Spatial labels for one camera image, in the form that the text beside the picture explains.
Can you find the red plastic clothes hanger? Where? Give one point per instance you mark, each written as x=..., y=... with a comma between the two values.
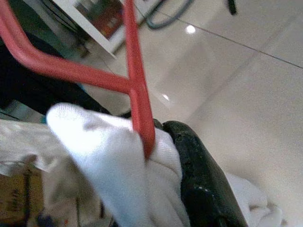
x=142, y=106

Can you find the white glass door cabinet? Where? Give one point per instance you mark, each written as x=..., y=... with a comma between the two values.
x=97, y=37

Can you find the white knit garment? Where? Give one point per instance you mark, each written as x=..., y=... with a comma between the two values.
x=106, y=146

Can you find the black cloth heap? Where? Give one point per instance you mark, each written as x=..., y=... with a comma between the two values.
x=28, y=87

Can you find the brown cardboard box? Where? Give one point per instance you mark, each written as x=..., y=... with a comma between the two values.
x=14, y=196

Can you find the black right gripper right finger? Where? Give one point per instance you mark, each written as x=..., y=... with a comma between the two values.
x=208, y=194

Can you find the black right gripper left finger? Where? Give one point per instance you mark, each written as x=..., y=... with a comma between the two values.
x=158, y=124

